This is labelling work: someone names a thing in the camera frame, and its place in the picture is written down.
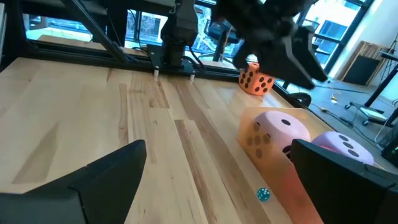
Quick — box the black curved clamp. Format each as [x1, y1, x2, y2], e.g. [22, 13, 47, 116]
[287, 92, 312, 108]

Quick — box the large purple foam die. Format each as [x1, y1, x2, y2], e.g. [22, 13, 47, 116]
[310, 130, 376, 166]

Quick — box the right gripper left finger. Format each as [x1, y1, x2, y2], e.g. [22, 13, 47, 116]
[0, 139, 147, 224]

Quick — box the small blue die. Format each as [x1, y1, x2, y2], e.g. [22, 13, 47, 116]
[256, 187, 271, 202]

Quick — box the large orange foam die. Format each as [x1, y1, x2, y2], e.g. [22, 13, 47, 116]
[238, 62, 275, 96]

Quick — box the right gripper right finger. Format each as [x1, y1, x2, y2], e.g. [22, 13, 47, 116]
[290, 139, 398, 224]

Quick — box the large pink foam die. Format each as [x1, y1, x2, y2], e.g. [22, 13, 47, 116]
[253, 110, 312, 156]

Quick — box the stack of wooden boards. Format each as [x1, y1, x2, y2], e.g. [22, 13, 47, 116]
[337, 40, 391, 86]

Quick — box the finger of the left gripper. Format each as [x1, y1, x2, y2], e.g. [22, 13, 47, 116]
[260, 29, 328, 90]
[232, 43, 259, 70]

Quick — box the orange translucent plastic bin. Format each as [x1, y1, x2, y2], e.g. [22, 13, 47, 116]
[236, 107, 398, 224]

